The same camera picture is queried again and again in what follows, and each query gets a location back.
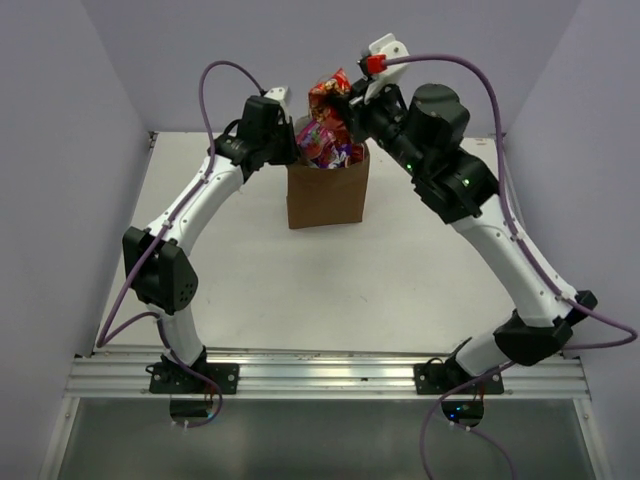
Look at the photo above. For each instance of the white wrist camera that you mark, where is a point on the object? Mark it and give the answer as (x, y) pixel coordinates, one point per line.
(280, 94)
(377, 66)

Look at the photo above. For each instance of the aluminium rail frame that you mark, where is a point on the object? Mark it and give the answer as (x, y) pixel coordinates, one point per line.
(325, 324)

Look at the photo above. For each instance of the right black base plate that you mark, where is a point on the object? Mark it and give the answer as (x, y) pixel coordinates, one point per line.
(437, 377)

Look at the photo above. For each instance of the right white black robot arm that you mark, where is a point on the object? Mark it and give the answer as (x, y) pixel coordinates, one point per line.
(465, 195)

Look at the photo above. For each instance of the purple Fox's candy bag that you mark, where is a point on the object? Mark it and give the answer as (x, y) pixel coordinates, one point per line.
(320, 149)

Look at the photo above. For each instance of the small red popcorn snack bag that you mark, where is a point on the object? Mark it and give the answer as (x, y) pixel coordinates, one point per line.
(322, 107)

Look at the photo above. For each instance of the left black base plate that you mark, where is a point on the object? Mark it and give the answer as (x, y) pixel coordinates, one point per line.
(167, 377)

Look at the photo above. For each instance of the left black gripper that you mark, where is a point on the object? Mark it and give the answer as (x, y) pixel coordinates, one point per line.
(292, 153)

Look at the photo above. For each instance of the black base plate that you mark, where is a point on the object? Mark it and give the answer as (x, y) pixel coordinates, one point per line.
(167, 377)
(437, 377)

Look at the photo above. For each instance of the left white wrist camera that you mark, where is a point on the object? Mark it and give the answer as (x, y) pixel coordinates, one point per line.
(280, 94)

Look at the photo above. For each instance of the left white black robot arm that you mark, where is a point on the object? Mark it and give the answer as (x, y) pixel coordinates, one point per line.
(157, 257)

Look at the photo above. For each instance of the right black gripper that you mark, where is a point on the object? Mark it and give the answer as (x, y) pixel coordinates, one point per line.
(357, 106)

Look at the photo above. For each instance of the red Doritos chip bag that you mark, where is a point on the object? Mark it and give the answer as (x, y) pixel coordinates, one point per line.
(357, 153)

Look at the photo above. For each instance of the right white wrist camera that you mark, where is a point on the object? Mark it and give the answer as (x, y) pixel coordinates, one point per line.
(377, 66)

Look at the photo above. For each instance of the brown paper bag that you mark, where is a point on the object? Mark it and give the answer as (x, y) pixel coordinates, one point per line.
(322, 197)

